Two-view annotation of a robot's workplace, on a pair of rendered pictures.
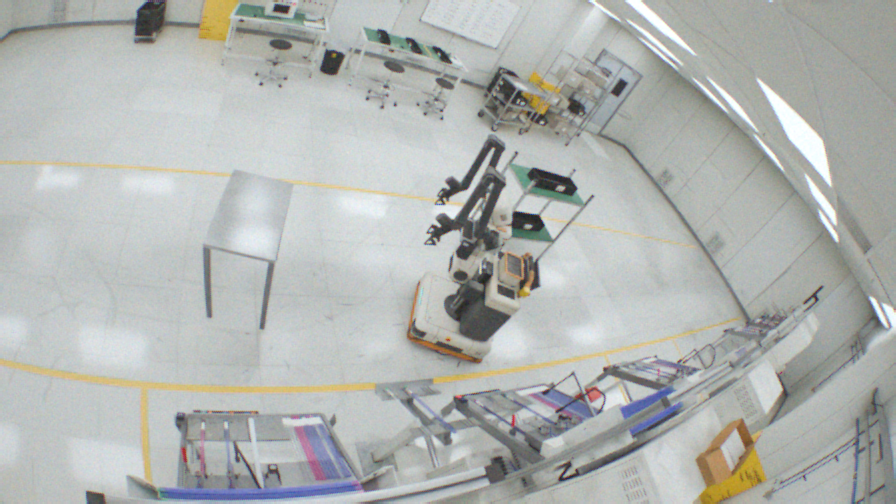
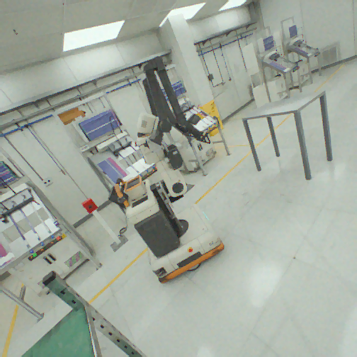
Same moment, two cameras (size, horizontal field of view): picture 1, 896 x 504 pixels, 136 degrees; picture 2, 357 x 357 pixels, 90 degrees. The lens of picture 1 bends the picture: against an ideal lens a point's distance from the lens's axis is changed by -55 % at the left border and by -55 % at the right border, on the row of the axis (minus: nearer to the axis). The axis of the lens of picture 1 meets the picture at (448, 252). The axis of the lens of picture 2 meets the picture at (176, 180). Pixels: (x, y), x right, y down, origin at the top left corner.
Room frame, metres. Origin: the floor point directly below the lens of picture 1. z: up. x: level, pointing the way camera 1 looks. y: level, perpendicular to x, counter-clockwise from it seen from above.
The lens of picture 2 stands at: (3.68, 0.27, 1.36)
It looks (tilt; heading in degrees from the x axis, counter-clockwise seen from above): 22 degrees down; 195
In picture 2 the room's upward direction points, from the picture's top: 28 degrees counter-clockwise
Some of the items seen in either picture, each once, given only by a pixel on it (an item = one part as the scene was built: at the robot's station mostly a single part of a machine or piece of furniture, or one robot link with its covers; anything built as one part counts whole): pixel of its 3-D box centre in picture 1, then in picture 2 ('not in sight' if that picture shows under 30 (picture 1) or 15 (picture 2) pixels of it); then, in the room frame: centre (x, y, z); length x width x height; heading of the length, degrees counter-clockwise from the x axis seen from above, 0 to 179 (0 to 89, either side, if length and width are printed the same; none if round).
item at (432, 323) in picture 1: (452, 316); (180, 237); (2.28, -0.34, 0.16); 0.67 x 0.64 x 0.25; 107
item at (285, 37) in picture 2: not in sight; (289, 55); (-3.34, 3.60, 0.95); 1.36 x 0.82 x 1.90; 42
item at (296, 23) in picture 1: (274, 39); not in sight; (4.48, 3.92, 0.40); 1.50 x 0.75 x 0.81; 132
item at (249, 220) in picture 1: (246, 251); (285, 137); (1.42, 1.14, 0.40); 0.70 x 0.45 x 0.80; 31
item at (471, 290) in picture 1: (463, 277); (171, 188); (2.17, -0.20, 0.68); 0.28 x 0.27 x 0.25; 17
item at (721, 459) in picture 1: (720, 443); (78, 113); (0.89, -1.35, 1.82); 0.68 x 0.30 x 0.20; 132
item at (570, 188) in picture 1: (553, 182); not in sight; (3.80, -0.49, 1.01); 0.57 x 0.17 x 0.11; 132
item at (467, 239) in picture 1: (469, 235); (170, 154); (2.20, -0.06, 0.99); 0.28 x 0.16 x 0.22; 17
